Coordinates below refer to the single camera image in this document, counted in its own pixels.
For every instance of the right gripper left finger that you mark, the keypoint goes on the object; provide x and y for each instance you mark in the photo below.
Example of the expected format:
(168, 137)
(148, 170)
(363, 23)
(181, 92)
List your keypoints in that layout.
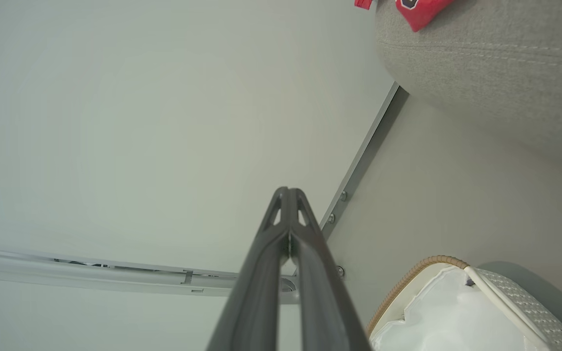
(256, 292)

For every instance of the grey fabric sofa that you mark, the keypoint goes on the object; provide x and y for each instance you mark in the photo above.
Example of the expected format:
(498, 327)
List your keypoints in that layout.
(495, 68)

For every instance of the white wicker-rimmed laundry basket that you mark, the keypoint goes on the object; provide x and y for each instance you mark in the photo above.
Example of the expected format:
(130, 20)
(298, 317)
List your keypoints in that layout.
(530, 304)

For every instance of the long grey metal rail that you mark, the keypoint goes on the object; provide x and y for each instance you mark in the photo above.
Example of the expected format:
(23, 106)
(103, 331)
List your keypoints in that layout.
(90, 275)

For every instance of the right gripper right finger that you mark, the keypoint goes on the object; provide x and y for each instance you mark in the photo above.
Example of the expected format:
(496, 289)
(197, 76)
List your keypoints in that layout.
(325, 292)

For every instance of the grey metal strip with screws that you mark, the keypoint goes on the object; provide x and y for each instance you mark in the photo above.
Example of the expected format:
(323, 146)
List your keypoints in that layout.
(359, 165)

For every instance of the red Bulls basketball jersey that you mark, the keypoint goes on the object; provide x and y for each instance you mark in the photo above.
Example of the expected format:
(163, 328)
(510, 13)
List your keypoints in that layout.
(420, 12)

